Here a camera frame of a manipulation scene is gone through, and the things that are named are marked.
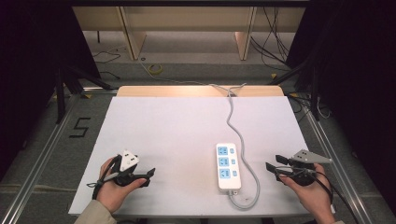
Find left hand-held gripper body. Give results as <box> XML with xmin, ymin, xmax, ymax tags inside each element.
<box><xmin>110</xmin><ymin>149</ymin><xmax>140</xmax><ymax>188</ymax></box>

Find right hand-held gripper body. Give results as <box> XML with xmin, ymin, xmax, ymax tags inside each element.
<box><xmin>279</xmin><ymin>148</ymin><xmax>333</xmax><ymax>188</ymax></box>

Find person's right hand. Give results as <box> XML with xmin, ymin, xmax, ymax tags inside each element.
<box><xmin>278</xmin><ymin>163</ymin><xmax>336</xmax><ymax>219</ymax></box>

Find person's left hand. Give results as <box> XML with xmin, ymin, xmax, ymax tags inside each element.
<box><xmin>96</xmin><ymin>156</ymin><xmax>148</xmax><ymax>215</ymax></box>

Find white power strip blue sockets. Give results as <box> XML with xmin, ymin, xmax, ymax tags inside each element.
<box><xmin>215</xmin><ymin>142</ymin><xmax>243</xmax><ymax>192</ymax></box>

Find white board table cover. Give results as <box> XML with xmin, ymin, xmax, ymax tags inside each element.
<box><xmin>67</xmin><ymin>95</ymin><xmax>336</xmax><ymax>218</ymax></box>

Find black metal stand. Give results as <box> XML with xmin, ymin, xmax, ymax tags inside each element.
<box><xmin>268</xmin><ymin>57</ymin><xmax>322</xmax><ymax>121</ymax></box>
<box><xmin>54</xmin><ymin>64</ymin><xmax>114</xmax><ymax>125</ymax></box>

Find yellow tape roll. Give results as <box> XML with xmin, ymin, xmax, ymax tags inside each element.
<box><xmin>147</xmin><ymin>63</ymin><xmax>163</xmax><ymax>76</ymax></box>

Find dark curtain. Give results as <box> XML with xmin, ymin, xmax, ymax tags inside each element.
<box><xmin>0</xmin><ymin>0</ymin><xmax>102</xmax><ymax>180</ymax></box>
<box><xmin>284</xmin><ymin>0</ymin><xmax>396</xmax><ymax>216</ymax></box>

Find light wooden desk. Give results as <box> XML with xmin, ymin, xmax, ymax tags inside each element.
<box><xmin>71</xmin><ymin>6</ymin><xmax>306</xmax><ymax>62</ymax></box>

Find aluminium floor rail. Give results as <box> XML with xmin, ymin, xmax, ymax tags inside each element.
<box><xmin>302</xmin><ymin>104</ymin><xmax>376</xmax><ymax>224</ymax></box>
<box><xmin>0</xmin><ymin>92</ymin><xmax>82</xmax><ymax>224</ymax></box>

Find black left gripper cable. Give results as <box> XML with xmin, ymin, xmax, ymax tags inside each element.
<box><xmin>86</xmin><ymin>154</ymin><xmax>123</xmax><ymax>201</ymax></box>

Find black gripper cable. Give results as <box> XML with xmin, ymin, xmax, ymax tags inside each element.
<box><xmin>86</xmin><ymin>154</ymin><xmax>123</xmax><ymax>201</ymax></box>
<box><xmin>306</xmin><ymin>169</ymin><xmax>361</xmax><ymax>224</ymax></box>

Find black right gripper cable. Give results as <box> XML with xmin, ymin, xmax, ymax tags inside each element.
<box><xmin>306</xmin><ymin>169</ymin><xmax>361</xmax><ymax>224</ymax></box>

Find grey power strip cable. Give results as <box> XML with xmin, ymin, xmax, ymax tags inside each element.
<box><xmin>208</xmin><ymin>82</ymin><xmax>262</xmax><ymax>211</ymax></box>

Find white floor cable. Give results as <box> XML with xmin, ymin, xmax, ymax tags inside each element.
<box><xmin>137</xmin><ymin>57</ymin><xmax>216</xmax><ymax>88</ymax></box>

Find thin black floor cable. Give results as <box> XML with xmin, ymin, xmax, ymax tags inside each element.
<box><xmin>92</xmin><ymin>49</ymin><xmax>122</xmax><ymax>80</ymax></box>

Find bundle of black floor cables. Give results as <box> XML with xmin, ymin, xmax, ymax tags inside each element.
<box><xmin>249</xmin><ymin>6</ymin><xmax>301</xmax><ymax>73</ymax></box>

